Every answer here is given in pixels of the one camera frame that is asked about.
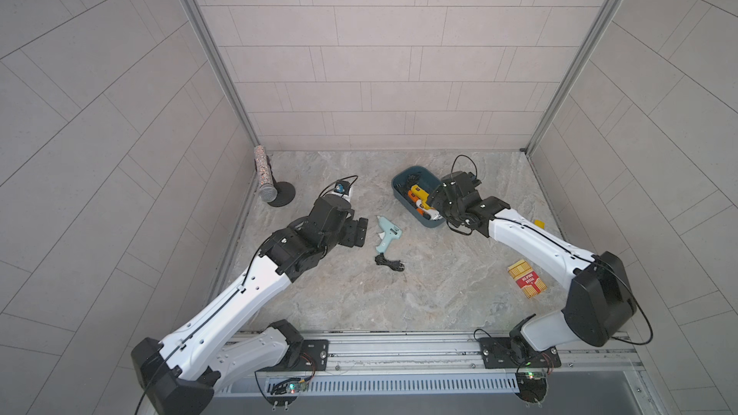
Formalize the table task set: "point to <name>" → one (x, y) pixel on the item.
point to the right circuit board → (531, 387)
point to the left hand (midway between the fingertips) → (356, 216)
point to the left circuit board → (285, 392)
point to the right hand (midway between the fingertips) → (430, 201)
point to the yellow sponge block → (539, 223)
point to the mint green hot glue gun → (389, 231)
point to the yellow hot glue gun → (422, 195)
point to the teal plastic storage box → (404, 180)
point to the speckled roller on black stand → (276, 194)
